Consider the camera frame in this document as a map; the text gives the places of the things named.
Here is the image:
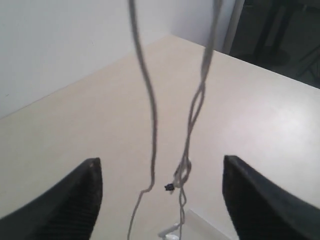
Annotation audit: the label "white wired earphones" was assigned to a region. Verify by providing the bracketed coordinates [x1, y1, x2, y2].
[126, 0, 225, 240]

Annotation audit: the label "dark stand behind table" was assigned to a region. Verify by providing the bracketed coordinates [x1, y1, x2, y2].
[229, 0, 320, 88]

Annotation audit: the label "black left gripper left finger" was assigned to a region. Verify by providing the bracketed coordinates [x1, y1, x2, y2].
[0, 157, 103, 240]

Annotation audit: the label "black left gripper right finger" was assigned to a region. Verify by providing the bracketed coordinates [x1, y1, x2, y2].
[222, 155, 320, 240]

